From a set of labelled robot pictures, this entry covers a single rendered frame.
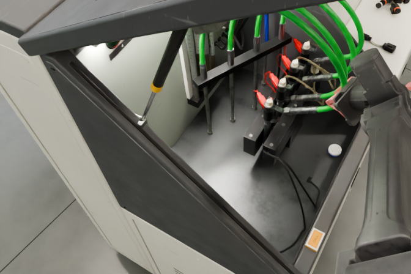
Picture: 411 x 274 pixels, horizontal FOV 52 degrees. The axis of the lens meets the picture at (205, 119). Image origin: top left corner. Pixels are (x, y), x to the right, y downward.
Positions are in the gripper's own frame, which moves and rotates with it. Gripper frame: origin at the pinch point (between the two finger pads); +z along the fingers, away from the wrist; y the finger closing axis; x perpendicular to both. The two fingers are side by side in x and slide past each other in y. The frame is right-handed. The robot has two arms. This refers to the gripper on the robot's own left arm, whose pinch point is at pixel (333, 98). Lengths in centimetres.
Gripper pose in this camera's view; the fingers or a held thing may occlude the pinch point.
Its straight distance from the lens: 101.3
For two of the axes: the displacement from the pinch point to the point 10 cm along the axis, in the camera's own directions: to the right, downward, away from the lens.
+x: 6.6, 7.1, 2.6
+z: -3.3, -0.4, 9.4
